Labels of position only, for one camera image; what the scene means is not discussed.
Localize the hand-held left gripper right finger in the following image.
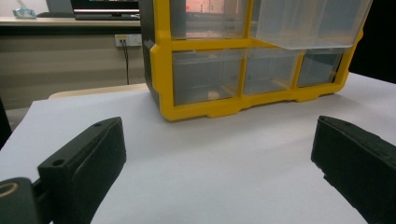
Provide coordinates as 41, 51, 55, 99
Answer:
310, 115, 396, 224

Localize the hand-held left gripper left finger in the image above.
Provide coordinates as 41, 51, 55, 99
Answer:
36, 116, 128, 224

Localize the yellow drawer organizer cabinet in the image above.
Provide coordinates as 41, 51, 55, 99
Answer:
138, 0, 364, 122

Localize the clear plastic drawer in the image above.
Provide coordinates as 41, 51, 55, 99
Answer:
172, 49, 245, 107
169, 0, 250, 40
297, 47, 346, 89
243, 47, 303, 96
251, 0, 374, 51

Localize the white table sheet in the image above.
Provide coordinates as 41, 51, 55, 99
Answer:
0, 72, 396, 224

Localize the long beige desk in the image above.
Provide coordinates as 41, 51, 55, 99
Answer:
0, 16, 142, 28

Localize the black monitor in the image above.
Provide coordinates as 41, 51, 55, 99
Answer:
70, 0, 140, 21

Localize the light blue tissue pack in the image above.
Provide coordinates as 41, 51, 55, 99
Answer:
12, 0, 37, 20

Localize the black power cable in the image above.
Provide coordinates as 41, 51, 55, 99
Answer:
120, 38, 131, 86

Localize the white wall power socket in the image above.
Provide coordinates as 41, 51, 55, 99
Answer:
114, 34, 143, 48

